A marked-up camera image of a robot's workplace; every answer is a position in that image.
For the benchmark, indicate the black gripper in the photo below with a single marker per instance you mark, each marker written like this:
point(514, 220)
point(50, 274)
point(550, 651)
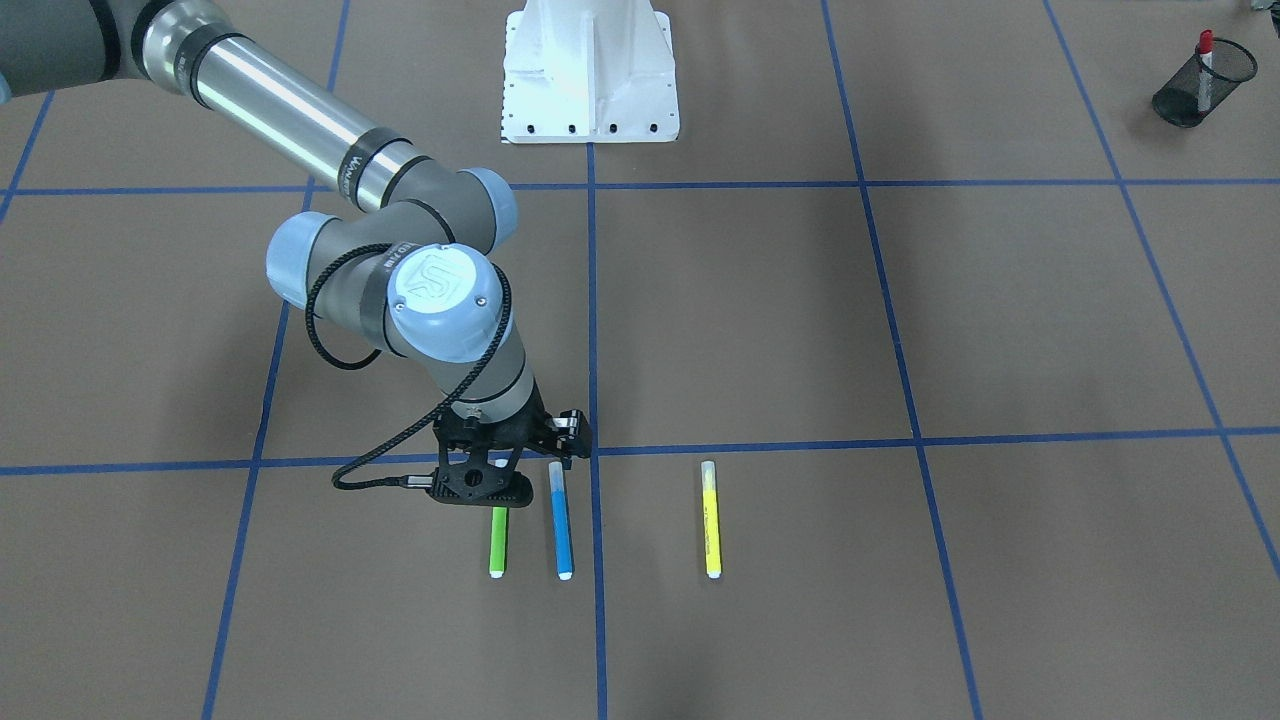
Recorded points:
point(532, 424)

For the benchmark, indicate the blue marker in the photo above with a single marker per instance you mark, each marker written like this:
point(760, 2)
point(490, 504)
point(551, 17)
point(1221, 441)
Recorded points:
point(565, 566)

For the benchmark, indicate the red capped white marker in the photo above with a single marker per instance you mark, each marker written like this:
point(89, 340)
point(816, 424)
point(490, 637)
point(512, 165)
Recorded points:
point(1204, 57)

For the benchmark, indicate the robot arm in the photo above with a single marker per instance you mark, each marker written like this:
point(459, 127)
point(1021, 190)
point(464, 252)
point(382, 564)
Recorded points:
point(317, 264)

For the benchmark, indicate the green marker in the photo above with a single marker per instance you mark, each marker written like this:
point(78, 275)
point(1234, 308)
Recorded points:
point(498, 542)

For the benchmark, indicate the yellow marker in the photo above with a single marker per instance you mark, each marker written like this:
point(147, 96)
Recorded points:
point(713, 560)

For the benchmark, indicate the near black mesh cup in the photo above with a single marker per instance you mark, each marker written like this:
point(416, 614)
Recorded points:
point(1175, 101)

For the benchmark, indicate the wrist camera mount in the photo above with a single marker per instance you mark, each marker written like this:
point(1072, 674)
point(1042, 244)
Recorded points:
point(477, 481)

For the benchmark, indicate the white central pedestal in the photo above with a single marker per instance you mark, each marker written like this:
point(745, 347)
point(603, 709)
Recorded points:
point(589, 72)

